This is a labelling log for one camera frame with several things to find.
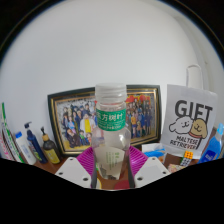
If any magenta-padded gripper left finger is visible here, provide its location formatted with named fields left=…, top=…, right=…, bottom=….
left=54, top=145, right=99, bottom=189

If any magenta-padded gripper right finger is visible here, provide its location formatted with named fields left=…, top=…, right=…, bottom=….
left=126, top=145, right=172, bottom=188

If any clear bottle with green label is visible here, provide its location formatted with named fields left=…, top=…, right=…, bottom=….
left=91, top=83, right=132, bottom=181

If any blue tissue pack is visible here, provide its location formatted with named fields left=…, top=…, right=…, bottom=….
left=141, top=143, right=168, bottom=164

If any small snack packet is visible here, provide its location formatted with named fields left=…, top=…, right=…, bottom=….
left=166, top=162, right=186, bottom=174

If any dark bottle with yellow label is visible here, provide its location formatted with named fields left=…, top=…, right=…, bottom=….
left=40, top=125, right=62, bottom=165

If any flat round red coaster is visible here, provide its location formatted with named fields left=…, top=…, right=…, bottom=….
left=113, top=179, right=131, bottom=191

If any small puzzle cube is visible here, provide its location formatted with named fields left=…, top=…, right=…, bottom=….
left=179, top=150, right=194, bottom=167

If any dark blue pump bottle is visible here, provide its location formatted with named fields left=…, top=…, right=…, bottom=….
left=23, top=121, right=49, bottom=164

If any framed group photo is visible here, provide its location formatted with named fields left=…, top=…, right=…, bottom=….
left=47, top=84, right=163, bottom=158

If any white bottle with blue cap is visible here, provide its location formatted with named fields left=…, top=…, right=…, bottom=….
left=14, top=131, right=37, bottom=166

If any blue detergent bottle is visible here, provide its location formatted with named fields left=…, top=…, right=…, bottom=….
left=197, top=123, right=224, bottom=164

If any white paper gift bag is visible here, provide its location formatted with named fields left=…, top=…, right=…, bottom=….
left=160, top=63, right=218, bottom=160

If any white shuttlecock tube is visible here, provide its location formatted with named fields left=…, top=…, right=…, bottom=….
left=0, top=101, right=26, bottom=164

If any pink shuttlecock tube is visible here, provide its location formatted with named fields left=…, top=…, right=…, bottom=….
left=0, top=128, right=16, bottom=161

